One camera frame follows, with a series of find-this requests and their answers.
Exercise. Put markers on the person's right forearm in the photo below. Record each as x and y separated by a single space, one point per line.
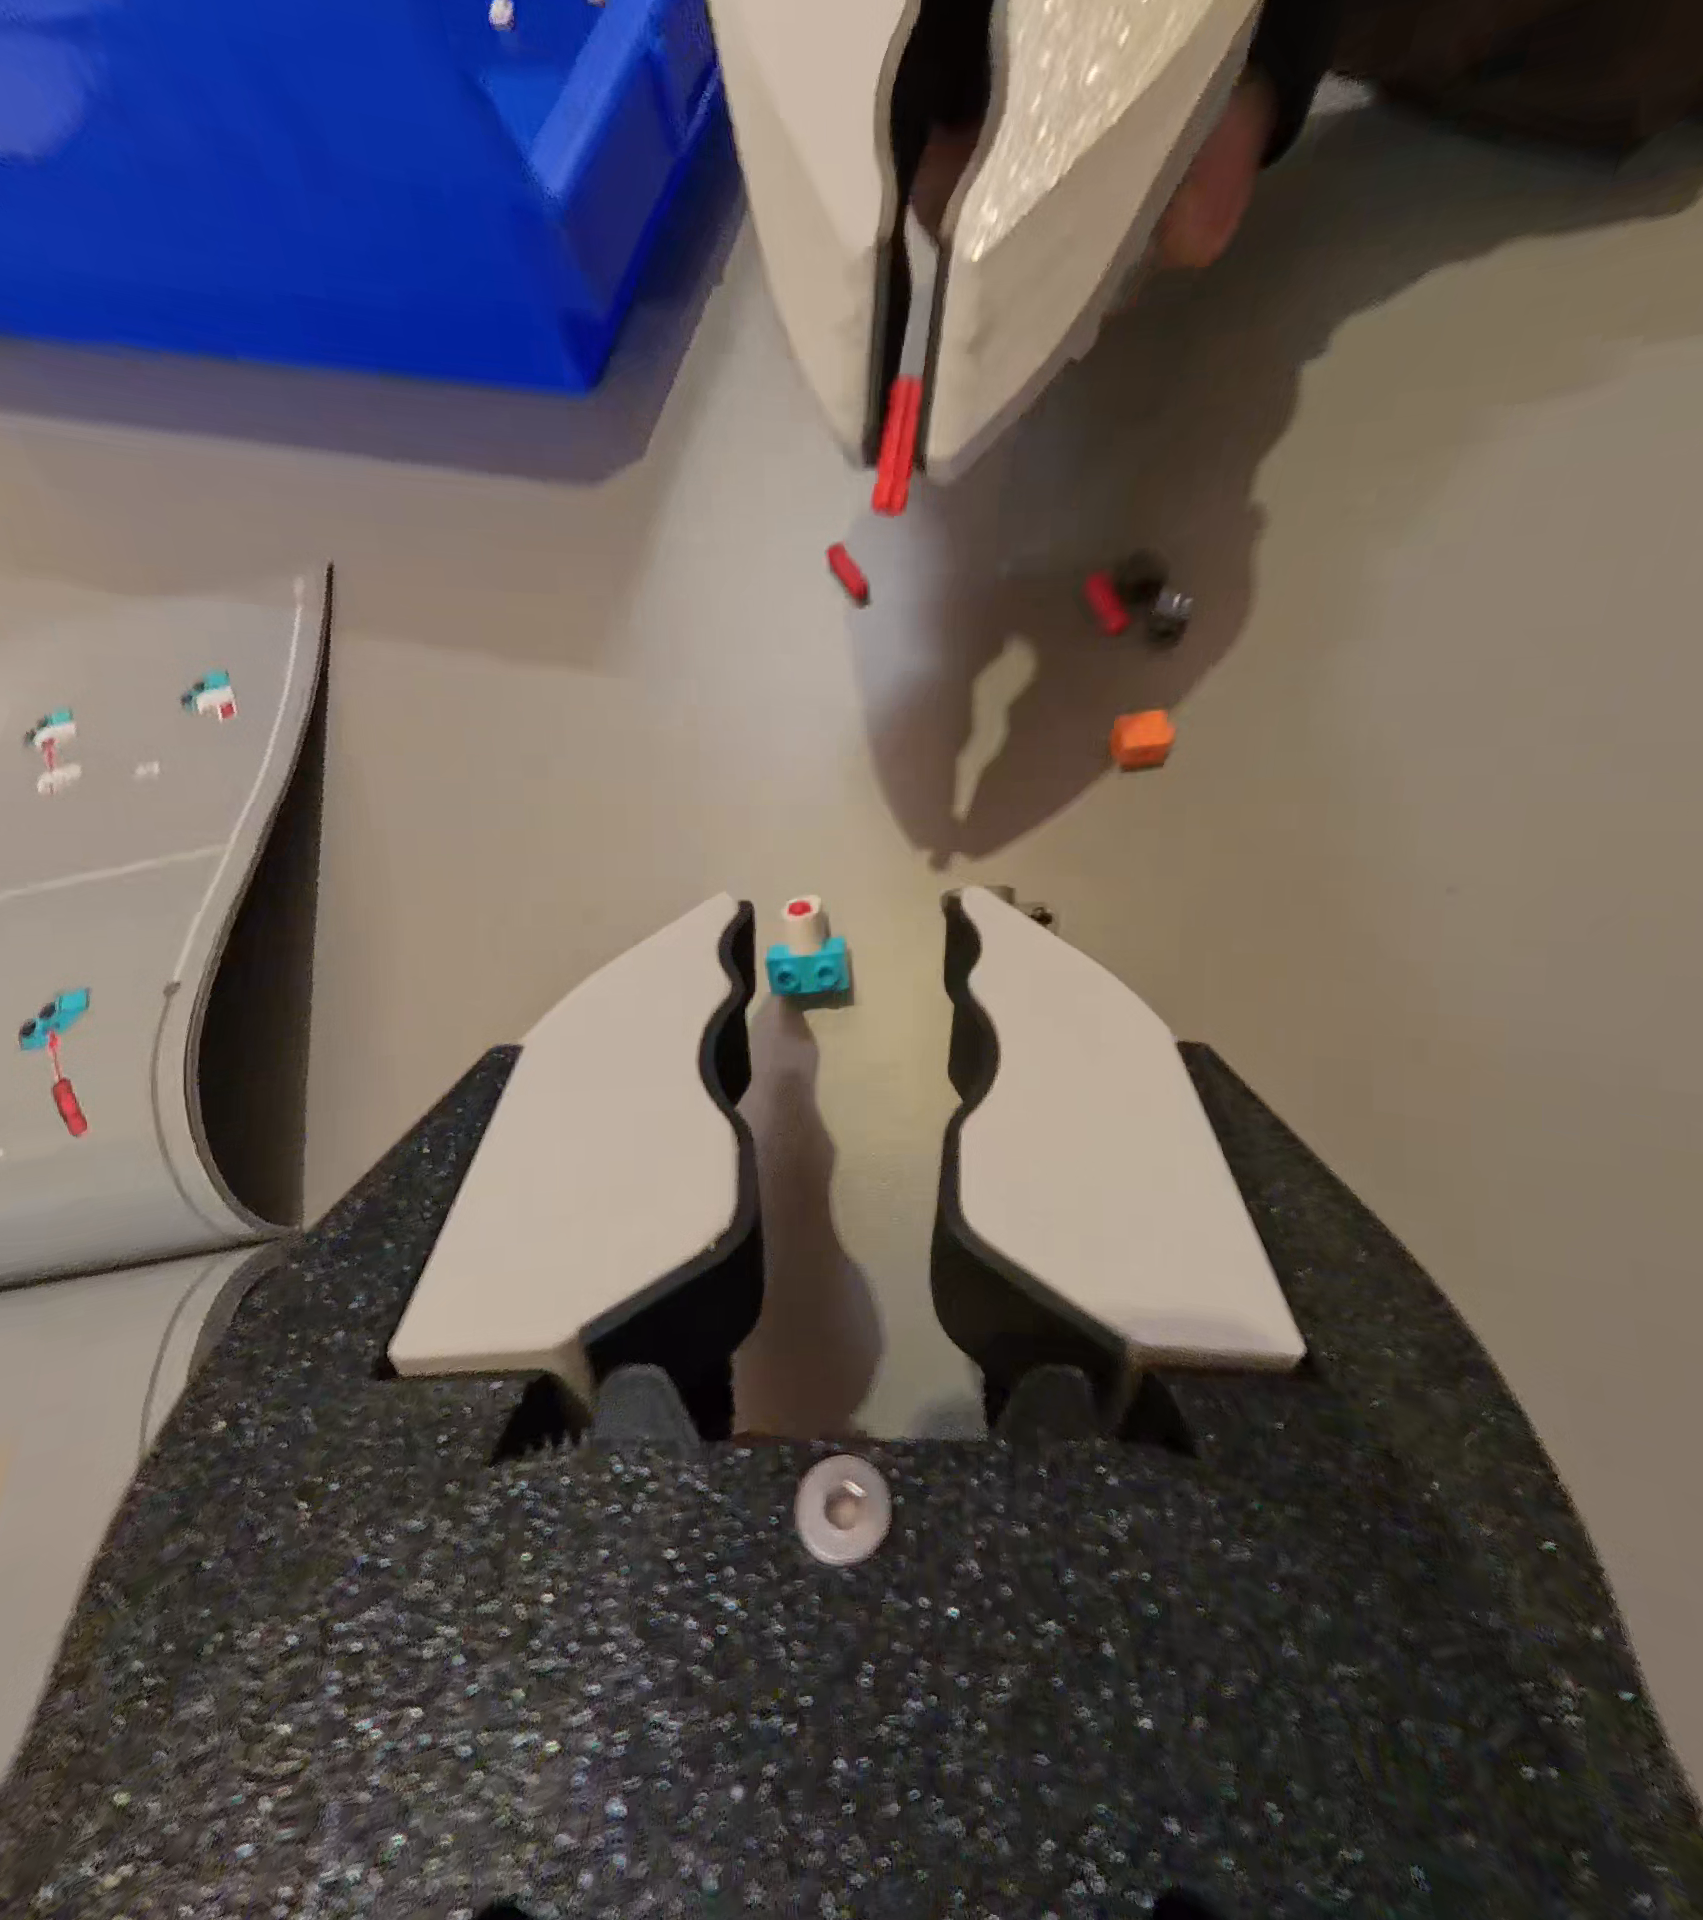
1541 60

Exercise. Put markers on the grey instruction booklet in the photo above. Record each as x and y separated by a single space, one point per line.
40 930

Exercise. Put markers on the grey desk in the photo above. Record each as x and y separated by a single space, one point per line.
1465 901

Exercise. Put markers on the small dark toy piece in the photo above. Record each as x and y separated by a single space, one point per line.
1139 573
1169 615

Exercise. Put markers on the flat dark grey toy piece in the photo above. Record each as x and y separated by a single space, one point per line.
1037 913

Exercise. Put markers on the blue plastic bin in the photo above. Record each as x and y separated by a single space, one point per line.
266 180

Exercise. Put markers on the teal toy brick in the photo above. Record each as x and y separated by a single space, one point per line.
809 975

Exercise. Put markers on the orange toy brick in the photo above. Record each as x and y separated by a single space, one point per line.
1141 741

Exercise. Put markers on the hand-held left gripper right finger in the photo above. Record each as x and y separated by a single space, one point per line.
1105 1170

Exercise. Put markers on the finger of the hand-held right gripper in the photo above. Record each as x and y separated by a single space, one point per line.
1075 180
805 180

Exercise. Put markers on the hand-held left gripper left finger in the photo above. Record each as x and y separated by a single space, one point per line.
595 1170

